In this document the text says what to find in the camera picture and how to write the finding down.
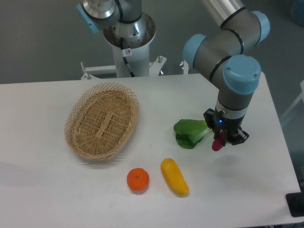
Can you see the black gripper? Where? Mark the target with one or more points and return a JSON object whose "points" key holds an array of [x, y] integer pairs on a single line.
{"points": [[228, 129]]}

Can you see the purple red sweet potato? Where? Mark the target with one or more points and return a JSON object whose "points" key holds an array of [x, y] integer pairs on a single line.
{"points": [[219, 142]]}

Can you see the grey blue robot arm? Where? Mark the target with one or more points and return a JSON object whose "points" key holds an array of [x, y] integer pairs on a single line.
{"points": [[221, 59]]}

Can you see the green bok choy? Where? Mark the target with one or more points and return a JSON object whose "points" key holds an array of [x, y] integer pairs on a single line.
{"points": [[190, 132]]}

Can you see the yellow corn cob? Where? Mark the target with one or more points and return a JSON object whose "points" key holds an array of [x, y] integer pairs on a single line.
{"points": [[174, 177]]}

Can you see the orange mandarin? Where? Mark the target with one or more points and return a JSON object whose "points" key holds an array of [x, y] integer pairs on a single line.
{"points": [[138, 179]]}

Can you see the black device at table edge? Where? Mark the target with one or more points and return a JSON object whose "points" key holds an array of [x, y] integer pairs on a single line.
{"points": [[295, 203]]}

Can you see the woven wicker basket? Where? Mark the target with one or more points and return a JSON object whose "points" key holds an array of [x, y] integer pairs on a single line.
{"points": [[102, 121]]}

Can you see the white frame at right edge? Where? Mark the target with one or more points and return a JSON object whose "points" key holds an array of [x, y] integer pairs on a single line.
{"points": [[293, 108]]}

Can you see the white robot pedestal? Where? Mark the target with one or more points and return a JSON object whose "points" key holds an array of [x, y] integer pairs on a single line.
{"points": [[130, 45]]}

